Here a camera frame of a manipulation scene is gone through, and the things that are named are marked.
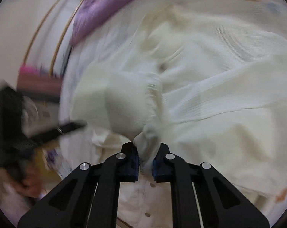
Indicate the purple floral quilt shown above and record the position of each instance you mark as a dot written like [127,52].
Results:
[98,9]

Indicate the wooden rack rod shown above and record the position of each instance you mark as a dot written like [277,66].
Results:
[62,35]
[42,23]

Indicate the pink towel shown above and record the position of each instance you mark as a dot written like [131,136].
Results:
[38,78]

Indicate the white button-up jacket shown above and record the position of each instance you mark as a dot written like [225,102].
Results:
[205,99]

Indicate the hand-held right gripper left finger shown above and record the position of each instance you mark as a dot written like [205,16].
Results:
[134,167]

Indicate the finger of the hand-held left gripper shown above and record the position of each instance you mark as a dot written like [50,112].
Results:
[67,127]

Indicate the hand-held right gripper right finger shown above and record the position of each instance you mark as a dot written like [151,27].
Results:
[155,168]

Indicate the person's left hand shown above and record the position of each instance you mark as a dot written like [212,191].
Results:
[30,185]

